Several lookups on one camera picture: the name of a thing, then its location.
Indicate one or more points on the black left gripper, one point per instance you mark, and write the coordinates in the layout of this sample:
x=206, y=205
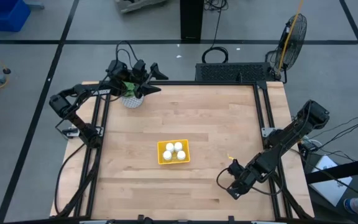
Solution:
x=135, y=73

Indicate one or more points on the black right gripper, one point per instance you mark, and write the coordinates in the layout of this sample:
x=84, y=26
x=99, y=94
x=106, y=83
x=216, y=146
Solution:
x=244, y=177

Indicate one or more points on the yellow plastic slotted basket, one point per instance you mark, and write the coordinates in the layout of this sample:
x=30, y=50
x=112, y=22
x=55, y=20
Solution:
x=161, y=147

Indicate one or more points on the white pill bottle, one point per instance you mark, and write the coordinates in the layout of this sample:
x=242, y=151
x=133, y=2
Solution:
x=178, y=146
x=169, y=147
x=167, y=155
x=181, y=155

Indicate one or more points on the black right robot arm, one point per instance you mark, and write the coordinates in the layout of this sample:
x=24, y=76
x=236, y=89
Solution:
x=287, y=137

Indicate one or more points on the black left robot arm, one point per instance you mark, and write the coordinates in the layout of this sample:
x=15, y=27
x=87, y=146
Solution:
x=73, y=93

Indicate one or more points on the succulent in white patterned pot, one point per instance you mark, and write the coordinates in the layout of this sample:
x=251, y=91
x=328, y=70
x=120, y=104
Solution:
x=132, y=102

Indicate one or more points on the white power strip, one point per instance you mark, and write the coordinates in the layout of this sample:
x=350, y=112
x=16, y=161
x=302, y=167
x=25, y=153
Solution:
x=311, y=145

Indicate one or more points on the black upright pillar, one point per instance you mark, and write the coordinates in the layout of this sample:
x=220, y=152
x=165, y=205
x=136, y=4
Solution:
x=192, y=18

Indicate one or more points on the black perforated computer case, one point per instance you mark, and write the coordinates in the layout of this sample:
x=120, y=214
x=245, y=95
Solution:
x=228, y=72

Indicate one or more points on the grey flat object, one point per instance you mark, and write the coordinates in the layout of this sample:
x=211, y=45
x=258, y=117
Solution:
x=135, y=4

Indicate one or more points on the white laptop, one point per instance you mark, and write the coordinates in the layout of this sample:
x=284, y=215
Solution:
x=331, y=186

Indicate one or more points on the black metal beam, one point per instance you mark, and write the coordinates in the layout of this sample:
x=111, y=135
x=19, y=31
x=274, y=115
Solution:
x=337, y=171

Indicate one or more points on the black floor fan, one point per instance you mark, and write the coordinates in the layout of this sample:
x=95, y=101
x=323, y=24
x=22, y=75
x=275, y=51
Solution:
x=294, y=40

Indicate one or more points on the black round knob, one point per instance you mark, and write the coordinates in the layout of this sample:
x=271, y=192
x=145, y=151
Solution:
x=7, y=71

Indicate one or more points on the blue plastic bin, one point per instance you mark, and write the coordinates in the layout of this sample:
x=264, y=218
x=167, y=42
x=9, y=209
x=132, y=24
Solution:
x=2, y=14

